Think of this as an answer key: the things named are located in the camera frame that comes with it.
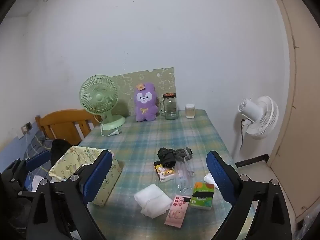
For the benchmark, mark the wooden chair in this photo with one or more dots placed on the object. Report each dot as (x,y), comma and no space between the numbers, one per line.
(62,120)

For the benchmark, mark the green printed wall board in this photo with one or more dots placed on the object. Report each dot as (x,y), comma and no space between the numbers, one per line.
(160,80)

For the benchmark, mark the black baseboard strip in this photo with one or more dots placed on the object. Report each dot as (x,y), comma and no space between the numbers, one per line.
(252,160)

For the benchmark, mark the cartoon printed tissue pack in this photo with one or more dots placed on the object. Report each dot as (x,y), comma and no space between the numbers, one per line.
(165,173)

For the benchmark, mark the clear plastic bag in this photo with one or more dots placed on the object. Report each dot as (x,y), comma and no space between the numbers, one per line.
(183,175)

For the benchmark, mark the white wall socket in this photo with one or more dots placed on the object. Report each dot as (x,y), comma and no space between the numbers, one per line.
(24,129)

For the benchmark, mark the cotton swab container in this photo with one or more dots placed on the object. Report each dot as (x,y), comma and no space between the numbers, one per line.
(190,111)

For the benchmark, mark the white gauze cloth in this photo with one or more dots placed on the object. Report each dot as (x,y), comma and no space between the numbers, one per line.
(152,197)

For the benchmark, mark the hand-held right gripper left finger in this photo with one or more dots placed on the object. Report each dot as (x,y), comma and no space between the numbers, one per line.
(97,175)

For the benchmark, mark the pink packet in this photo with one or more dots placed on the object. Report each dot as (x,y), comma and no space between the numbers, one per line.
(176,212)

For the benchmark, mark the dark wall switch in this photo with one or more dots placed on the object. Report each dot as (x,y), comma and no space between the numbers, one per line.
(29,125)

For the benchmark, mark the white standing fan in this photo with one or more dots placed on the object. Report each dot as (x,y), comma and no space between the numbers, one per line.
(265,120)

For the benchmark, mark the beige door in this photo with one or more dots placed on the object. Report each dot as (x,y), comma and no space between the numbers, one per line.
(300,105)

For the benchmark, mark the crumpled plastic bag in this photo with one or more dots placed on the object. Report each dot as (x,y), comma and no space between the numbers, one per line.
(306,222)

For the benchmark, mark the white crumpled tissue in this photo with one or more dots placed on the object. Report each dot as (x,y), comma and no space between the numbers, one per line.
(209,178)

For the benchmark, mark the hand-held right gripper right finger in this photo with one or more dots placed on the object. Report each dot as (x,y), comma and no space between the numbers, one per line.
(220,177)

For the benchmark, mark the green tissue pack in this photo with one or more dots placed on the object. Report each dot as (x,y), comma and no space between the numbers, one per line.
(201,200)

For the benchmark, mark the blue plaid bedding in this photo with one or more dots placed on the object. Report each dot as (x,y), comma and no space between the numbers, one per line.
(37,142)

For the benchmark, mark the glass jar mug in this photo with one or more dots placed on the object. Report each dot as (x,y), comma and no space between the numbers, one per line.
(171,107)

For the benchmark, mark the black folded umbrella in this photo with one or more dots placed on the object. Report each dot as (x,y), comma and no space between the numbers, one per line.
(167,157)

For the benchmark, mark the plaid tablecloth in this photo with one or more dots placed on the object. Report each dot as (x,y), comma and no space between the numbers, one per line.
(150,135)

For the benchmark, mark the green desk fan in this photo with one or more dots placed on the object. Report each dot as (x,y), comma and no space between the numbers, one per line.
(97,97)

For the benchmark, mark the purple plush toy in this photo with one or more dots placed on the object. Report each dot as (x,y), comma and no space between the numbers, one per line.
(145,105)

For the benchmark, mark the yellow printed box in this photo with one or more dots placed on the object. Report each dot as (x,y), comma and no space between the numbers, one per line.
(75,157)

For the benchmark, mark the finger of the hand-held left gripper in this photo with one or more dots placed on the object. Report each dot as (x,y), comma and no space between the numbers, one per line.
(37,158)

